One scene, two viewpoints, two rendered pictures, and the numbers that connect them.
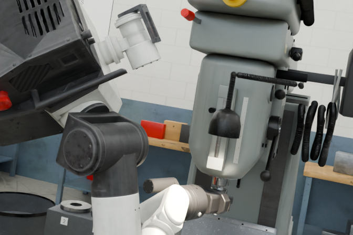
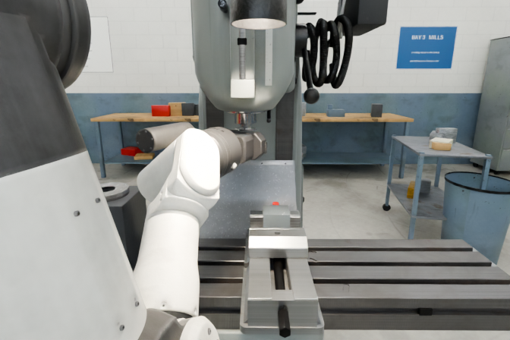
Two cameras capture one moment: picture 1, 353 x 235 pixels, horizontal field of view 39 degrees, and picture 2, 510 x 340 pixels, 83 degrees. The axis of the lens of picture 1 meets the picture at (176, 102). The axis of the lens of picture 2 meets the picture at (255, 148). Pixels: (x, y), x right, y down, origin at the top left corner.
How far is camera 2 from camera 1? 0.78 m
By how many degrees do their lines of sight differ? 18
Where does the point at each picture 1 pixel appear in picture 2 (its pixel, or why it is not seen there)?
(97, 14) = (97, 31)
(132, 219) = (68, 252)
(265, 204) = (279, 140)
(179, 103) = (176, 89)
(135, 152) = (26, 14)
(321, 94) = not seen: hidden behind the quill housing
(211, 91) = not seen: outside the picture
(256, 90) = not seen: outside the picture
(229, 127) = not seen: outside the picture
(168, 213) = (190, 180)
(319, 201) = not seen: hidden behind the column
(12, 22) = not seen: outside the picture
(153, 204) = (160, 169)
